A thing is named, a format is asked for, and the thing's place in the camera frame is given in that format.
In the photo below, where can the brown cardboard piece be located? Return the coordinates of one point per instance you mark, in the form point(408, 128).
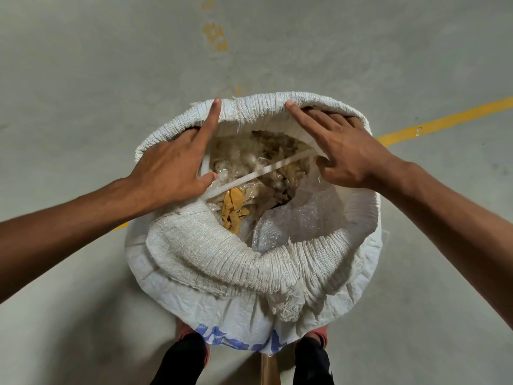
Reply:
point(269, 370)

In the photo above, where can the crumpled yellow tape scrap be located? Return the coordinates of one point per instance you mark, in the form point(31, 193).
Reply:
point(233, 208)

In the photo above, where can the pile of brown waste scraps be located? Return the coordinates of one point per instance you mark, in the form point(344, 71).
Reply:
point(276, 150)

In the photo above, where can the person's red shoe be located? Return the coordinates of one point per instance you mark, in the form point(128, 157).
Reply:
point(320, 336)
point(206, 352)

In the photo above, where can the person's right thumb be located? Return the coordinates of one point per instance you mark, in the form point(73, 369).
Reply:
point(324, 166)

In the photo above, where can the person's left hand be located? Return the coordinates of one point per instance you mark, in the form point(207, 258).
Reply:
point(168, 168)

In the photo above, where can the person's left leg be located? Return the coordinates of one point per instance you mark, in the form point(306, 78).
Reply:
point(180, 362)

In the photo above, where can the person's right forearm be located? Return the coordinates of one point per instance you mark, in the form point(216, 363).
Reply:
point(453, 220)

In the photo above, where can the person's right leg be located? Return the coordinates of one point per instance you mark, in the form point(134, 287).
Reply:
point(312, 364)

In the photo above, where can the person's left red shoe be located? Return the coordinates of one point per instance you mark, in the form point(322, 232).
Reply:
point(206, 352)

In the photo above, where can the person's left thumb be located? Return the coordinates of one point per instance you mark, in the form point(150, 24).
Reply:
point(202, 182)

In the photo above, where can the person's right middle finger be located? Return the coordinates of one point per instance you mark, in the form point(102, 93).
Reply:
point(322, 118)

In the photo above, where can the person's right red shoe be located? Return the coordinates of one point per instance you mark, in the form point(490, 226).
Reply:
point(320, 336)

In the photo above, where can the large white woven sack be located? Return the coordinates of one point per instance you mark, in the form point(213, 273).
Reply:
point(224, 256)

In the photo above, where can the person's left forearm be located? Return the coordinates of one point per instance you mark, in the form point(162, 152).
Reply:
point(60, 232)

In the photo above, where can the person's right hand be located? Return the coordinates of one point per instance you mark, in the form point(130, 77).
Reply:
point(352, 156)

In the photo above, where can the clear plastic bag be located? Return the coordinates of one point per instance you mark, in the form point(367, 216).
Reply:
point(296, 220)

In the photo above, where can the person's leg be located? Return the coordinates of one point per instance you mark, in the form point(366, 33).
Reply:
point(312, 364)
point(180, 362)

